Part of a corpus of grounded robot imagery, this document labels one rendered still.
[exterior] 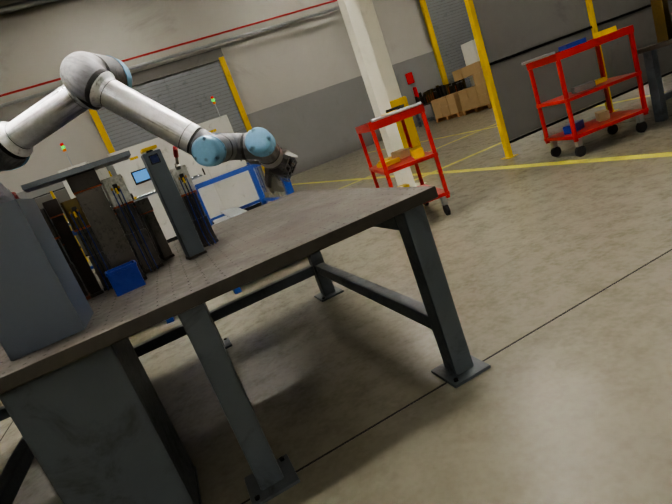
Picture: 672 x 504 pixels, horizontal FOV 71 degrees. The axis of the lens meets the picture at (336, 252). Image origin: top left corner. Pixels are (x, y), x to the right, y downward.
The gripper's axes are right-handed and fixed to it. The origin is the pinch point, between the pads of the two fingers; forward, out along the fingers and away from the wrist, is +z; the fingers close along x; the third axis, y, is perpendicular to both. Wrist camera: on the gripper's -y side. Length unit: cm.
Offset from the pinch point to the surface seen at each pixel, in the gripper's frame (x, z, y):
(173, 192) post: -18.7, 18.3, -42.5
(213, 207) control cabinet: 24, 769, -348
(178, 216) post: -27, 21, -38
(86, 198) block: -33, 2, -64
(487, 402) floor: -46, 7, 92
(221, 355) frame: -61, -17, 10
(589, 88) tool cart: 218, 270, 150
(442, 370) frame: -44, 30, 79
